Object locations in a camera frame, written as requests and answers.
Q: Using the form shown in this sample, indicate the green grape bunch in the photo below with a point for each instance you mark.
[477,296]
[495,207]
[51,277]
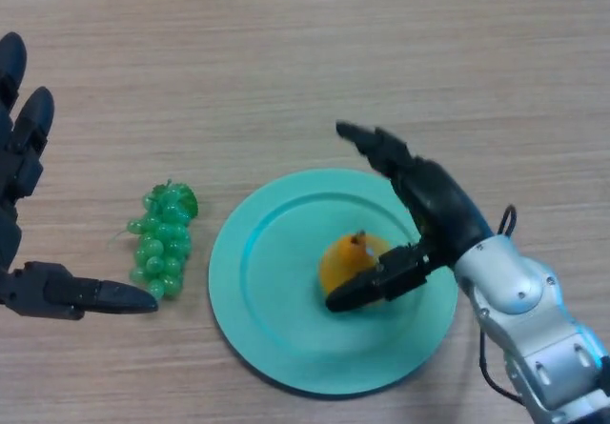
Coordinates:
[159,248]

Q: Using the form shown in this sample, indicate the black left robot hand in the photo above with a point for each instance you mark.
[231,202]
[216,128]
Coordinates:
[14,167]

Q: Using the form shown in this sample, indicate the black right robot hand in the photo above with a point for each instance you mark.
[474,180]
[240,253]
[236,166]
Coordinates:
[443,205]

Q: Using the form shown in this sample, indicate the green round plate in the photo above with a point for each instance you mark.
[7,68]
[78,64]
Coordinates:
[276,309]

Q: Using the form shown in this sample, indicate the yellow pear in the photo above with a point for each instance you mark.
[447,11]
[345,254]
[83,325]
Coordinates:
[345,262]

